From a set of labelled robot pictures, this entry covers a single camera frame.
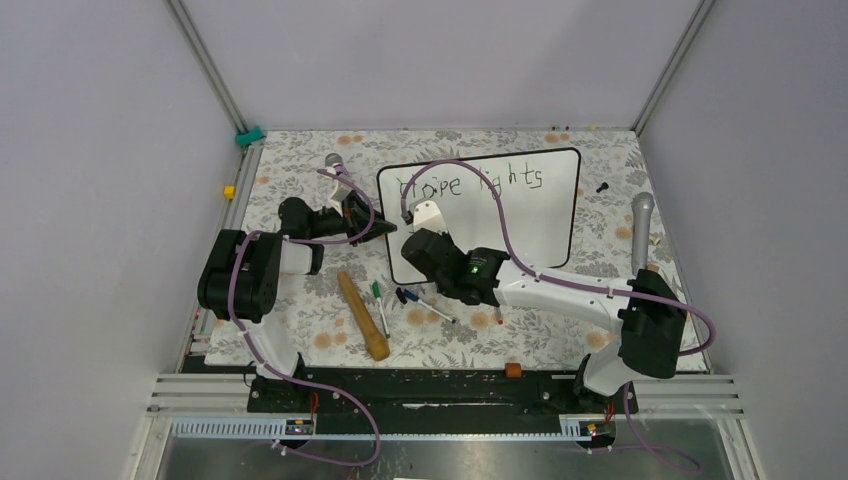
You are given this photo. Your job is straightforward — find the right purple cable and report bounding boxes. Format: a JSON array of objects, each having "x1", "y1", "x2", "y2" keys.
[{"x1": 400, "y1": 158, "x2": 718, "y2": 475}]

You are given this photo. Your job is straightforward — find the floral patterned table mat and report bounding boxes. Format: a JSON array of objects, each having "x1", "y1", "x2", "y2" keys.
[{"x1": 242, "y1": 130, "x2": 651, "y2": 371}]

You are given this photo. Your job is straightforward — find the white whiteboard black frame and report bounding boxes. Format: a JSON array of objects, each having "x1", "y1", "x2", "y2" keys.
[{"x1": 376, "y1": 148, "x2": 582, "y2": 285}]

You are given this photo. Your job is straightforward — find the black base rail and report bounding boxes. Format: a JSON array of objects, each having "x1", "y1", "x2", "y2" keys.
[{"x1": 225, "y1": 364, "x2": 639, "y2": 436}]

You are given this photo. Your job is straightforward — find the purple glitter microphone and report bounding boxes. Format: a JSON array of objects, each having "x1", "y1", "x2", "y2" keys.
[{"x1": 324, "y1": 152, "x2": 344, "y2": 172}]

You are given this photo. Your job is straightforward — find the green cap whiteboard marker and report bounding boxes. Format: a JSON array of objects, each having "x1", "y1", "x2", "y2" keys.
[{"x1": 371, "y1": 281, "x2": 391, "y2": 339}]

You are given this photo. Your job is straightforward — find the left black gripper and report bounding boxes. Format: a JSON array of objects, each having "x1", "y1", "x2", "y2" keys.
[{"x1": 307, "y1": 190, "x2": 397, "y2": 247}]

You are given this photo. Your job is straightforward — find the teal corner clip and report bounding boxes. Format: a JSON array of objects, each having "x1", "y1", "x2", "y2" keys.
[{"x1": 235, "y1": 126, "x2": 265, "y2": 148}]

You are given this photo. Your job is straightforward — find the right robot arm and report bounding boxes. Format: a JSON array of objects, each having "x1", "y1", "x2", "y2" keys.
[{"x1": 401, "y1": 229, "x2": 686, "y2": 412}]

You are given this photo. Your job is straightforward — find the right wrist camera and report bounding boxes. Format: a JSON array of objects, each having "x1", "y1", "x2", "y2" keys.
[{"x1": 410, "y1": 199, "x2": 449, "y2": 234}]

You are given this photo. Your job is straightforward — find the orange cylinder block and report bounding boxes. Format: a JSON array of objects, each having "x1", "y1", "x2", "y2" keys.
[{"x1": 504, "y1": 362, "x2": 523, "y2": 379}]

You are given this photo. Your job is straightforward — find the silver grey microphone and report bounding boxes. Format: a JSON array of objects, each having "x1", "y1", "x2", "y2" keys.
[{"x1": 631, "y1": 192, "x2": 655, "y2": 275}]

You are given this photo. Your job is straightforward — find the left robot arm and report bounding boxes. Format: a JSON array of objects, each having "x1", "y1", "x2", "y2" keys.
[{"x1": 197, "y1": 193, "x2": 397, "y2": 411}]

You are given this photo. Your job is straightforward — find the blue cap whiteboard marker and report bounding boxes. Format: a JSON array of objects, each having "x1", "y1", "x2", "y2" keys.
[{"x1": 402, "y1": 289, "x2": 458, "y2": 324}]

